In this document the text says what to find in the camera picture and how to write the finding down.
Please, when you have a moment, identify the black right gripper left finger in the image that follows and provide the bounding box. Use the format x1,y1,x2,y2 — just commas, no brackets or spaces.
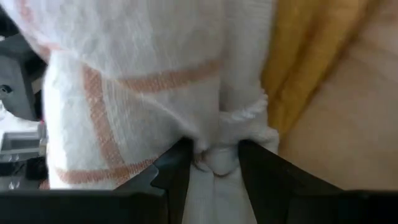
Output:
0,138,194,224

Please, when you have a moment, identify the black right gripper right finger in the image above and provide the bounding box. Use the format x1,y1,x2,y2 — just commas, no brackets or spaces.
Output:
238,139,398,224

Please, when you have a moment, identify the yellow terry towel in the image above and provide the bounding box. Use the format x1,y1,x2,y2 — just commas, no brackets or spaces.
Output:
260,0,379,139

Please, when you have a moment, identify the white red checked towel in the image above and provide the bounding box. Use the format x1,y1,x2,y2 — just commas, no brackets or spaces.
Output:
0,0,280,224

